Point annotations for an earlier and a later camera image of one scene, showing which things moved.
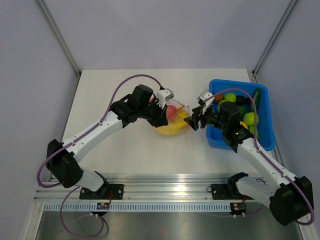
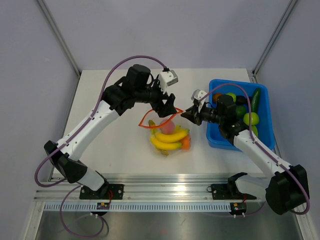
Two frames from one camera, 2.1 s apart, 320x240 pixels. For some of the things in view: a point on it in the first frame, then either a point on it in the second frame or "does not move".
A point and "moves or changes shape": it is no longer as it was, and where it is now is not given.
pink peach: x=171 y=110 moves or changes shape
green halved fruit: x=252 y=130 does not move
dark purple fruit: x=242 y=100 does not move
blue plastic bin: x=265 y=137 does not move
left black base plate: x=106 y=192 does not move
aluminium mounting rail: x=145 y=188 does not move
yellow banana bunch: x=175 y=125 -> x=164 y=142
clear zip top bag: x=176 y=112 moves or changes shape
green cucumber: x=255 y=104 does not move
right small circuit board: x=238 y=208 does not move
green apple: x=229 y=96 does not move
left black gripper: x=161 y=118 -> x=167 y=108
